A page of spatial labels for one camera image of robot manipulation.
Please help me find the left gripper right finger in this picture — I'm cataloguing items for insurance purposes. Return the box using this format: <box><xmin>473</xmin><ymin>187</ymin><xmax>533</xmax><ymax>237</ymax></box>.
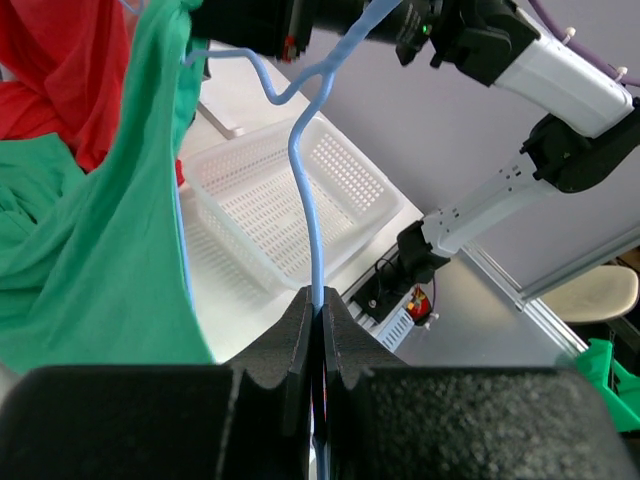
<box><xmin>322</xmin><ymin>287</ymin><xmax>400</xmax><ymax>440</ymax></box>

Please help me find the green plastic object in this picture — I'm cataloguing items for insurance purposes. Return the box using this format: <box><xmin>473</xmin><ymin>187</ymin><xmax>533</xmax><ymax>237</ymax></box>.
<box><xmin>575</xmin><ymin>339</ymin><xmax>639</xmax><ymax>433</ymax></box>

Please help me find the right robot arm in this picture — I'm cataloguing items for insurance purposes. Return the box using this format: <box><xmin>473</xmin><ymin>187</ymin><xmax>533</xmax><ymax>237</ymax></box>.
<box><xmin>191</xmin><ymin>1</ymin><xmax>639</xmax><ymax>283</ymax></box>

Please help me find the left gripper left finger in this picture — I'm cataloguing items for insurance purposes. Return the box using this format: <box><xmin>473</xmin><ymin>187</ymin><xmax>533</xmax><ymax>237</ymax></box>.
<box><xmin>227</xmin><ymin>287</ymin><xmax>313</xmax><ymax>440</ymax></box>

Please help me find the white clothes rack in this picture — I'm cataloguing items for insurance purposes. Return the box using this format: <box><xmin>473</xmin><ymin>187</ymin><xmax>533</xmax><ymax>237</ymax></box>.
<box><xmin>197</xmin><ymin>60</ymin><xmax>245</xmax><ymax>140</ymax></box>

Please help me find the green tank top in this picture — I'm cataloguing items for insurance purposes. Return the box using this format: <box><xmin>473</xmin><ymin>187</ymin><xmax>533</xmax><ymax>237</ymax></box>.
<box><xmin>1</xmin><ymin>1</ymin><xmax>213</xmax><ymax>373</ymax></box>

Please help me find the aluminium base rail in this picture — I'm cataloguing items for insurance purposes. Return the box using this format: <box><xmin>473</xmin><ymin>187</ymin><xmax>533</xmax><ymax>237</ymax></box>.
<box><xmin>349</xmin><ymin>234</ymin><xmax>640</xmax><ymax>371</ymax></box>

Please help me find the white slotted cable duct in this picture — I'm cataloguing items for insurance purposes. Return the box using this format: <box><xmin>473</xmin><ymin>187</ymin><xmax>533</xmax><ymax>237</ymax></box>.
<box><xmin>376</xmin><ymin>308</ymin><xmax>415</xmax><ymax>353</ymax></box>

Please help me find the beige chair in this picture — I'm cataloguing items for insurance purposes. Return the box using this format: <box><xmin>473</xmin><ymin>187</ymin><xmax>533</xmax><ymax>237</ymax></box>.
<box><xmin>541</xmin><ymin>265</ymin><xmax>639</xmax><ymax>325</ymax></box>

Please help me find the white plastic basket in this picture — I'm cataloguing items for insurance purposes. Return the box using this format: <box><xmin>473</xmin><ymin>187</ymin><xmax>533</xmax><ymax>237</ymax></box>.
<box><xmin>183</xmin><ymin>116</ymin><xmax>402</xmax><ymax>294</ymax></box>

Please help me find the red tank top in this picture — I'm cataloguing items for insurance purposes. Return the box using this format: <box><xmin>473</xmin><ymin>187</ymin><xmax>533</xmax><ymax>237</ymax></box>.
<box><xmin>1</xmin><ymin>1</ymin><xmax>131</xmax><ymax>172</ymax></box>

